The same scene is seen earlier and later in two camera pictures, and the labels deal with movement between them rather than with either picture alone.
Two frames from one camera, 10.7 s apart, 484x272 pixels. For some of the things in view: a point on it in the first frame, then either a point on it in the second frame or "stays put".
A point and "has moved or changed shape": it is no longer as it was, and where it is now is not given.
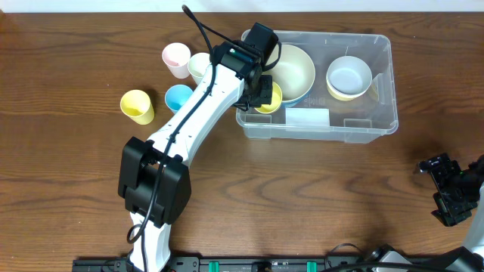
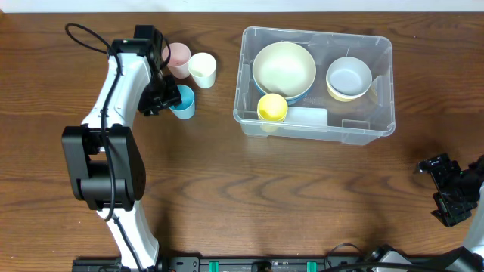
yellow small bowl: (338, 97) stays put
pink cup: (176, 56) stays put
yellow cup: (276, 101) has moved or changed shape
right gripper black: (444, 187) stays put
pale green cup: (197, 66) stays put
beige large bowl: (295, 73) stays put
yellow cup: (137, 106) has moved or changed shape
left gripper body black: (262, 95) → (161, 99)
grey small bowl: (349, 76) stays put
